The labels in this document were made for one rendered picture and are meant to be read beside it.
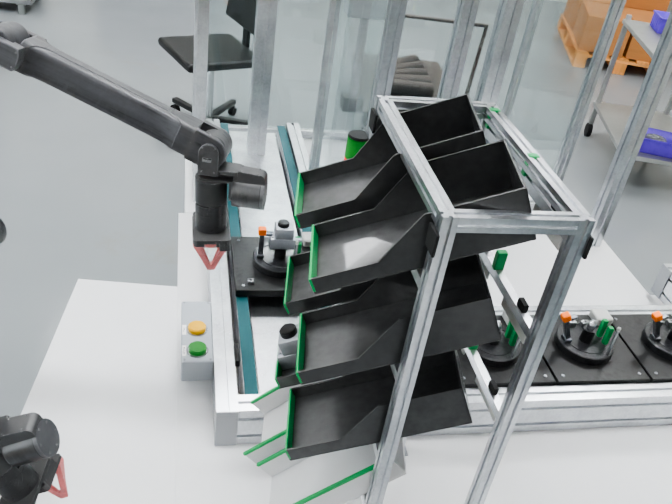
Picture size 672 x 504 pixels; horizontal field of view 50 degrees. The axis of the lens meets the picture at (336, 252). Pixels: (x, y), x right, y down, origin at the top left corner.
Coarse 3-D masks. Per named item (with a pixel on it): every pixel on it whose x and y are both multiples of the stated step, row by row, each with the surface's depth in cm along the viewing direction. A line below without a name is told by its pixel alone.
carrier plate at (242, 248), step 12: (240, 240) 194; (252, 240) 195; (264, 240) 195; (240, 252) 189; (252, 252) 190; (240, 264) 185; (252, 264) 185; (240, 276) 181; (252, 276) 181; (264, 276) 182; (240, 288) 177; (252, 288) 177; (264, 288) 178; (276, 288) 178
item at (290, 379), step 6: (276, 366) 122; (276, 372) 120; (282, 372) 123; (288, 372) 123; (294, 372) 122; (276, 378) 119; (282, 378) 119; (288, 378) 119; (294, 378) 119; (282, 384) 120; (288, 384) 120; (294, 384) 120
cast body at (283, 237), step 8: (280, 224) 180; (288, 224) 181; (272, 232) 184; (280, 232) 180; (288, 232) 180; (272, 240) 181; (280, 240) 181; (288, 240) 182; (296, 240) 184; (272, 248) 182; (280, 248) 183; (288, 248) 183
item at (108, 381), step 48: (96, 288) 186; (144, 288) 189; (96, 336) 172; (144, 336) 174; (48, 384) 157; (96, 384) 159; (144, 384) 161; (96, 432) 148; (144, 432) 150; (96, 480) 139; (144, 480) 140
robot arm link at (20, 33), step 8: (0, 24) 117; (8, 24) 118; (16, 24) 120; (0, 32) 115; (8, 32) 116; (16, 32) 118; (24, 32) 121; (8, 40) 115; (16, 40) 118; (0, 224) 138
